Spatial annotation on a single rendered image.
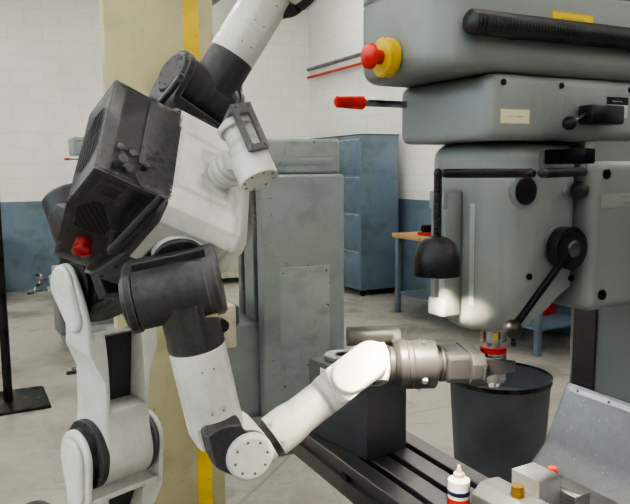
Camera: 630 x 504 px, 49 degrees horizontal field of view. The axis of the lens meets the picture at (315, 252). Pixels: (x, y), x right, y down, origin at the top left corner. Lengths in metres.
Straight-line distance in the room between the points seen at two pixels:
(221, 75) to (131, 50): 1.44
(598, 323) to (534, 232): 0.48
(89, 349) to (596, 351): 1.06
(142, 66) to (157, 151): 1.62
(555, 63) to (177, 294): 0.68
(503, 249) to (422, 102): 0.28
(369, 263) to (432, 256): 7.54
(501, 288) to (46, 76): 9.21
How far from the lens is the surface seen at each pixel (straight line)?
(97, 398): 1.48
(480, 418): 3.22
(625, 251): 1.31
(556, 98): 1.18
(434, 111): 1.18
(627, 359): 1.58
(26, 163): 9.96
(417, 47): 1.07
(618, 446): 1.58
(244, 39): 1.35
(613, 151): 1.29
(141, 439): 1.52
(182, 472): 3.01
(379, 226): 8.61
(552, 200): 1.20
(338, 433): 1.66
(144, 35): 2.77
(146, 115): 1.19
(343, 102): 1.18
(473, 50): 1.06
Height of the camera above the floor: 1.59
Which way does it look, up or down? 7 degrees down
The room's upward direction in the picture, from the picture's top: 1 degrees counter-clockwise
